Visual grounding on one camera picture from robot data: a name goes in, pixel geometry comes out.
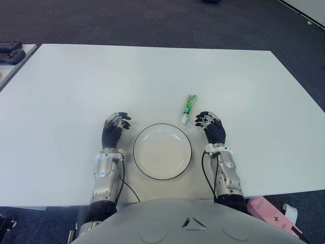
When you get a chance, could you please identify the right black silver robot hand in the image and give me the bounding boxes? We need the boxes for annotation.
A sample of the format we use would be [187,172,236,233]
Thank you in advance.
[194,110,228,145]

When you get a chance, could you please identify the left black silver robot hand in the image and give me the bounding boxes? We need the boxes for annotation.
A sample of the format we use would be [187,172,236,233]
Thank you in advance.
[101,111,133,149]

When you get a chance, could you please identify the green toothpaste tube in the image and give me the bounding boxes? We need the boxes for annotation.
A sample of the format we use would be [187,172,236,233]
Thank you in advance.
[180,94,199,126]

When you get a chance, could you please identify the white plate with black rim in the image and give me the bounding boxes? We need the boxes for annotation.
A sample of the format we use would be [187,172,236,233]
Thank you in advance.
[133,123,192,181]

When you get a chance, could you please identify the pink cardboard box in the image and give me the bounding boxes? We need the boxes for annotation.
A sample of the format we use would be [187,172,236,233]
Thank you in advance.
[247,196,304,239]

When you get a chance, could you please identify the grey robot torso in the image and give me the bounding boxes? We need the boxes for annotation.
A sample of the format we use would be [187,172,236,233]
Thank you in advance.
[68,198,309,244]

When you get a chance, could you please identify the white paper tag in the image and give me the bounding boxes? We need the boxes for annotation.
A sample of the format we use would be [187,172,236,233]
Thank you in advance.
[282,202,299,226]

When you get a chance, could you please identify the white side table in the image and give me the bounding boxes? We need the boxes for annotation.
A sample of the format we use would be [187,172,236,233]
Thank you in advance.
[0,43,39,92]

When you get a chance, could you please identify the black game controller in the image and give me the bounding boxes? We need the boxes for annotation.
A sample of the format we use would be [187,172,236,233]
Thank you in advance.
[0,39,23,50]
[0,49,27,65]

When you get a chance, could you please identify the black equipment under table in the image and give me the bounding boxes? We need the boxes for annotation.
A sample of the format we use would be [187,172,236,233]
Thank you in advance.
[0,215,18,232]

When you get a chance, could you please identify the white background table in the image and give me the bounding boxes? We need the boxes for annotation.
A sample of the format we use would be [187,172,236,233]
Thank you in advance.
[276,0,325,33]

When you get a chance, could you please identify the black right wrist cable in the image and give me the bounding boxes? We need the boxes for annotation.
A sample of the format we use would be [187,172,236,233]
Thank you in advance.
[202,150,219,202]

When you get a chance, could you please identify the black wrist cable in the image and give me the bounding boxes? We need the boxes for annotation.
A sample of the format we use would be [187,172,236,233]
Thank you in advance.
[111,151,142,204]
[202,150,219,202]

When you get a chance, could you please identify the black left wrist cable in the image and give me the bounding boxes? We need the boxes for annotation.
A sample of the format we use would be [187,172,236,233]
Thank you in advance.
[111,151,142,204]

